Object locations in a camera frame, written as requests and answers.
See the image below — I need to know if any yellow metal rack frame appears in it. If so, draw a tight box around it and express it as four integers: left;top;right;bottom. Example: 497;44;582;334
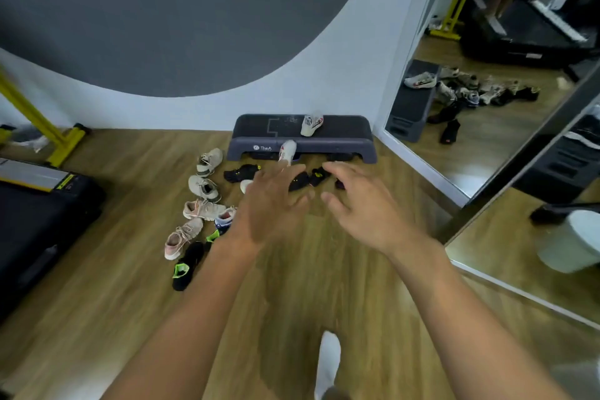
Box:
0;68;91;168

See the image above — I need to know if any pink sneaker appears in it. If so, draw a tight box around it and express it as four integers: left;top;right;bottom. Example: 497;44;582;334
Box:
164;217;204;261
182;198;228;222

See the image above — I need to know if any person's right hand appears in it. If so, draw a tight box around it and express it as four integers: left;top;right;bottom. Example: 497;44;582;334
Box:
321;161;424;256

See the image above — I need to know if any person's right forearm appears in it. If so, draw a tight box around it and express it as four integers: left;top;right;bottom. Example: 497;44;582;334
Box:
387;238;573;400

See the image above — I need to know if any person's foot in white sock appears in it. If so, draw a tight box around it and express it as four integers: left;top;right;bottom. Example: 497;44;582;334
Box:
313;331;343;400

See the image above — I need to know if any black shoe with green lining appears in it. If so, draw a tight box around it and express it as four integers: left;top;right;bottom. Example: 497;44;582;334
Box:
172;241;205;292
205;225;231;246

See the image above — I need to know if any person's left forearm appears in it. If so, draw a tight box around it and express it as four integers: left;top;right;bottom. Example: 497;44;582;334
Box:
100;241;263;400

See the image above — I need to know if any black shoe with yellow accents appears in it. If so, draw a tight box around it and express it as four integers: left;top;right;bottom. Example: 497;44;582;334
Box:
223;163;262;184
309;166;333;188

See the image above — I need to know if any person's left hand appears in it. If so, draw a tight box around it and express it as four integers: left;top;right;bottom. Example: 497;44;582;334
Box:
233;162;315;251

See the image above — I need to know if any white sneaker with red accents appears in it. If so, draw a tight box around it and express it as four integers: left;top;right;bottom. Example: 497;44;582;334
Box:
278;140;298;166
300;115;324;138

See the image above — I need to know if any dark grey aerobic step platform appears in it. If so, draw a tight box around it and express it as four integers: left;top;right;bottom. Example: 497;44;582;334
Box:
226;114;378;165

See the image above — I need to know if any black treadmill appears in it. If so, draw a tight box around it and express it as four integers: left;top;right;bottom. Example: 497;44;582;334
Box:
0;157;107;323

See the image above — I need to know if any beige sneaker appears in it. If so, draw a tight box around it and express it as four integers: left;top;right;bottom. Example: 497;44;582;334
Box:
188;175;221;203
196;147;224;178

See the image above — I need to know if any large wall mirror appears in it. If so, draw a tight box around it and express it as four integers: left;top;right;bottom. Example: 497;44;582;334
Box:
383;0;600;201
444;102;600;326

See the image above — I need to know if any white and blue sneaker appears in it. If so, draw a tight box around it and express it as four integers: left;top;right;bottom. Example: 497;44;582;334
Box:
214;206;238;228

